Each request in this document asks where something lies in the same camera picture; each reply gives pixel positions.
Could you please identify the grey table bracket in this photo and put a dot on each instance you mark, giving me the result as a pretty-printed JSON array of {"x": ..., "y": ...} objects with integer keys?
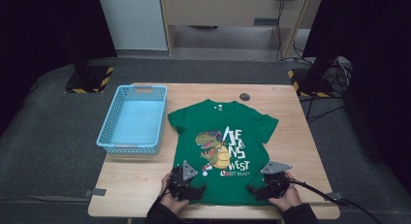
[
  {"x": 334, "y": 196},
  {"x": 97, "y": 192}
]

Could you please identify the dark round table grommet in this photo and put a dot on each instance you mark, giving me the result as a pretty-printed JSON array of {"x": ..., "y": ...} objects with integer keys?
[{"x": 245, "y": 96}]

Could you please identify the light wooden desk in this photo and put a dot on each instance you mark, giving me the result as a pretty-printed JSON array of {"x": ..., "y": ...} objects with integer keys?
[{"x": 219, "y": 10}]

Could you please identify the green printed t-shirt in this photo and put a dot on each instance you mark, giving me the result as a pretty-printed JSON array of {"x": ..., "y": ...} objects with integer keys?
[{"x": 194, "y": 127}]

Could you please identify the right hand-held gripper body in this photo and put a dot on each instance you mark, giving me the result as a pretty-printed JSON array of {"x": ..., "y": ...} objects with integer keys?
[{"x": 278, "y": 185}]

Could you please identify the black stand with striped base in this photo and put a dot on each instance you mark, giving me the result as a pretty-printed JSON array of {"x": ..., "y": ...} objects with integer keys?
[
  {"x": 311, "y": 83},
  {"x": 88, "y": 78}
]

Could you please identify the person's right hand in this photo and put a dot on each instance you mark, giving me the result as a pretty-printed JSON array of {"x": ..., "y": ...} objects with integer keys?
[{"x": 289, "y": 201}]

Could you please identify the black curtain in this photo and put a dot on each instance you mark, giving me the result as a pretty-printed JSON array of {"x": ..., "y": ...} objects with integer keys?
[
  {"x": 38, "y": 33},
  {"x": 378, "y": 56}
]

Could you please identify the blue plastic basket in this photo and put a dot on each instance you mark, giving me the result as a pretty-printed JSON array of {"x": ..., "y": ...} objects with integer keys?
[{"x": 139, "y": 122}]

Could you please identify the white cabinet panel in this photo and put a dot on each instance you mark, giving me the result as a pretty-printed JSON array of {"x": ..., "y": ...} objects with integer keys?
[{"x": 135, "y": 20}]

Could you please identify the person's left hand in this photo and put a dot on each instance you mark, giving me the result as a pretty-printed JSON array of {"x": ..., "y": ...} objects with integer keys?
[{"x": 173, "y": 205}]

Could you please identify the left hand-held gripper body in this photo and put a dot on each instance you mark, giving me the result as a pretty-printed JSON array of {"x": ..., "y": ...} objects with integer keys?
[{"x": 177, "y": 183}]

